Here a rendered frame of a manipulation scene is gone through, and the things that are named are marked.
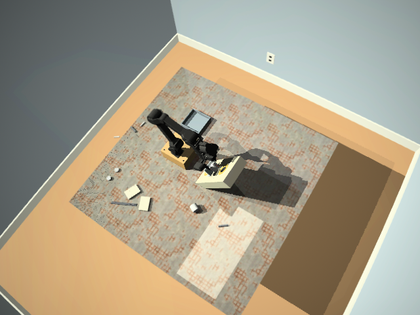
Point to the white cylinder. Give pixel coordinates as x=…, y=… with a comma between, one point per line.
x=194, y=208

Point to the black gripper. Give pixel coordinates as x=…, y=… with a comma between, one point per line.
x=199, y=166

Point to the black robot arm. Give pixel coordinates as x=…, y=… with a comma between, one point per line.
x=164, y=122

